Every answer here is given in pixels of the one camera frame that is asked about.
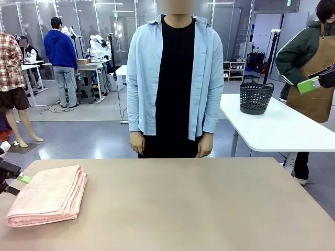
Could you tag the large white table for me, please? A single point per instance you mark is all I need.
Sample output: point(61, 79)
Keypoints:
point(274, 128)

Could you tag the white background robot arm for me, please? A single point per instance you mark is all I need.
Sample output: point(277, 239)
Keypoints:
point(70, 31)
point(95, 45)

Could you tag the wooden shoe shelf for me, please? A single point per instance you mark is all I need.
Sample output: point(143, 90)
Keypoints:
point(235, 70)

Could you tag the person's left hand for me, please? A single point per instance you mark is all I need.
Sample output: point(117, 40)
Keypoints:
point(205, 145)

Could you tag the person in light blue shirt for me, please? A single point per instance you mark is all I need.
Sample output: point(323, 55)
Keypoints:
point(178, 78)

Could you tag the person in blue hoodie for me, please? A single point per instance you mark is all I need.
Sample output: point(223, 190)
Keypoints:
point(60, 49)

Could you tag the person's right forearm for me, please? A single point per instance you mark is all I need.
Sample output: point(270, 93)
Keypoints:
point(134, 112)

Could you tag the orange and purple clothing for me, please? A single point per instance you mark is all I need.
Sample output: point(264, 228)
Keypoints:
point(4, 134)

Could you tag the person in brown apron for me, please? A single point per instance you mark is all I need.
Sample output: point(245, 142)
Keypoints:
point(314, 109)

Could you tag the mannequin in plaid shirt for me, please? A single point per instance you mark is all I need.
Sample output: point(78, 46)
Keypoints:
point(10, 65)

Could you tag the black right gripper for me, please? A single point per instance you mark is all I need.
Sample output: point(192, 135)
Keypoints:
point(328, 79)

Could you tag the white narrow desk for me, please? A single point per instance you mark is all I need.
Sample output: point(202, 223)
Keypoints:
point(32, 65)

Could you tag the black and blue tool bags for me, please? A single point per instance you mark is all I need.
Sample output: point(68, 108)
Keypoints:
point(255, 62)

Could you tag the person's right hand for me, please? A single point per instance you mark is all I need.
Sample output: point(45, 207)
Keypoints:
point(137, 142)

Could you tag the pink terry towel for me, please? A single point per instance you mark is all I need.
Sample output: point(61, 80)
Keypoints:
point(47, 196)

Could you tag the dark mannequin base plate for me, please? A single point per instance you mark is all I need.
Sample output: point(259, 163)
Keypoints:
point(22, 149)

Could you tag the dark grey perforated laundry basket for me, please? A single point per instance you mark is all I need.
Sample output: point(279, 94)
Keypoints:
point(255, 102)

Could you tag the person's left forearm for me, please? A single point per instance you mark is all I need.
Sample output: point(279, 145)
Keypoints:
point(213, 109)

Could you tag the white standing desk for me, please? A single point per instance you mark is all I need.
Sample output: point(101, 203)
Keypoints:
point(121, 70)

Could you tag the black pole with white top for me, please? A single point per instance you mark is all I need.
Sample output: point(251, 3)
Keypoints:
point(270, 57)

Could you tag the grey step stool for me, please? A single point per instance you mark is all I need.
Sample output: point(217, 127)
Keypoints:
point(87, 94)

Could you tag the white desk holding robots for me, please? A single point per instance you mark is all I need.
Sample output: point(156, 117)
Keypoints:
point(91, 66)

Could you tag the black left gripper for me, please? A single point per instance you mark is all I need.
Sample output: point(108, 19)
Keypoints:
point(6, 170)

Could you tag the black camera stand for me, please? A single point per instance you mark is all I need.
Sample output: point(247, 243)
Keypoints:
point(113, 57)

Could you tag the seated person in varsity jacket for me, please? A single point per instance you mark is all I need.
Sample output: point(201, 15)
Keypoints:
point(30, 52)

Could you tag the flat cardboard box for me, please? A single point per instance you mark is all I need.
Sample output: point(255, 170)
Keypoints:
point(84, 61)

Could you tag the controller box with green light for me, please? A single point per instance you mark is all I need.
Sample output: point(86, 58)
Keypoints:
point(78, 78)

